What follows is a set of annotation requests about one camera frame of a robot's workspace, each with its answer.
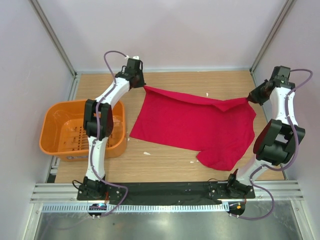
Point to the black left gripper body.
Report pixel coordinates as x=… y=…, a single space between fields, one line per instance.
x=140 y=81

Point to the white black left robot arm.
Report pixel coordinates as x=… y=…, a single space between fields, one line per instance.
x=98 y=124

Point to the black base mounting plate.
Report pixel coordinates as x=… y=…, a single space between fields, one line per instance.
x=193 y=193

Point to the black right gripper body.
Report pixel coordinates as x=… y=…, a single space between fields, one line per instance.
x=259 y=95

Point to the aluminium frame rail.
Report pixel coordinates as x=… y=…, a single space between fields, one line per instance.
x=266 y=190

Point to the white slotted cable duct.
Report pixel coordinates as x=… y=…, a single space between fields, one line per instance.
x=99 y=207

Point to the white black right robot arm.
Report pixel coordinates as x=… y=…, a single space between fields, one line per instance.
x=279 y=141

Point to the red t shirt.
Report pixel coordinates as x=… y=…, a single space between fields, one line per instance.
x=220 y=131

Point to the orange plastic basket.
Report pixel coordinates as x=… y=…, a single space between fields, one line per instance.
x=63 y=134

